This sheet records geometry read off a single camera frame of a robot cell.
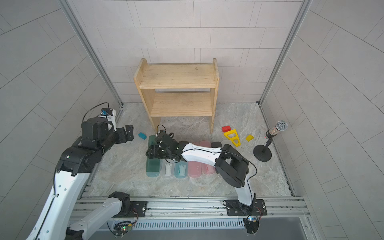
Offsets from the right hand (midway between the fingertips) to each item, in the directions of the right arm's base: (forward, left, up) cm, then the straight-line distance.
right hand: (151, 154), depth 79 cm
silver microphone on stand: (+1, -64, -9) cm, 64 cm away
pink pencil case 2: (-6, -29, -10) cm, 31 cm away
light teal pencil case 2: (-2, -4, -9) cm, 10 cm away
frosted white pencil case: (-4, -7, -9) cm, 12 cm away
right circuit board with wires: (-32, -48, -13) cm, 59 cm away
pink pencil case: (-6, -23, -10) cm, 25 cm away
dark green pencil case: (-7, -3, +3) cm, 8 cm away
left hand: (+5, +6, +20) cm, 22 cm away
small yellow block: (+13, -59, -11) cm, 62 cm away
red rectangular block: (+22, -45, -11) cm, 51 cm away
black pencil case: (+9, -36, -9) cm, 39 cm away
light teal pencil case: (-6, -15, -9) cm, 18 cm away
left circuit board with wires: (-30, +11, -9) cm, 33 cm away
